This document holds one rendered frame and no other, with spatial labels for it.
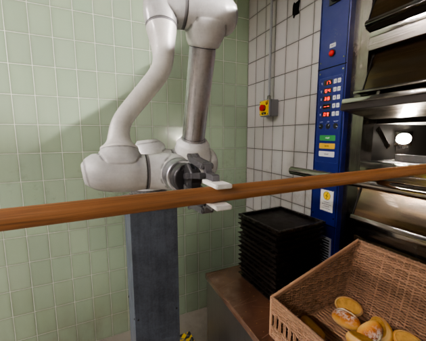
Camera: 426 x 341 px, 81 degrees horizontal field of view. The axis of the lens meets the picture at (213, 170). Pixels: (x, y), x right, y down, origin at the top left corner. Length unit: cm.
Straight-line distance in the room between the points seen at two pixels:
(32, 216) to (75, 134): 122
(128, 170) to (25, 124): 103
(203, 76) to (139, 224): 64
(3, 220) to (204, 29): 79
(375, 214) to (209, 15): 98
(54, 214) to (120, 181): 31
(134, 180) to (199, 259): 133
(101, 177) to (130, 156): 9
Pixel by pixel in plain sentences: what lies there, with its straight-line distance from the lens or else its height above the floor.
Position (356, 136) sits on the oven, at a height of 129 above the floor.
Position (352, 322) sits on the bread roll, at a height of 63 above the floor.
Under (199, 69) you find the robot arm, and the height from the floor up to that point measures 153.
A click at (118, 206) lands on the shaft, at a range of 41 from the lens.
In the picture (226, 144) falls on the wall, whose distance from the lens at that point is 182.
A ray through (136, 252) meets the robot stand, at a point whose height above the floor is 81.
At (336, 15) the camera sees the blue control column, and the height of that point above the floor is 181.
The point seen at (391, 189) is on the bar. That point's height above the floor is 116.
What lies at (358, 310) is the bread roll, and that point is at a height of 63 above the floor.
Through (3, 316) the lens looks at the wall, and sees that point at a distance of 195.
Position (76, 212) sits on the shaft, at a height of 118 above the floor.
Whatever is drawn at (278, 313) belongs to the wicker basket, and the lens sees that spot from 100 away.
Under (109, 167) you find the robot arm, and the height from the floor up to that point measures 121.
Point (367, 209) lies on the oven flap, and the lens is 125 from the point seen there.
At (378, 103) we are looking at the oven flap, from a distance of 105.
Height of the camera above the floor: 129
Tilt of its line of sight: 8 degrees down
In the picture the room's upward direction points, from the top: straight up
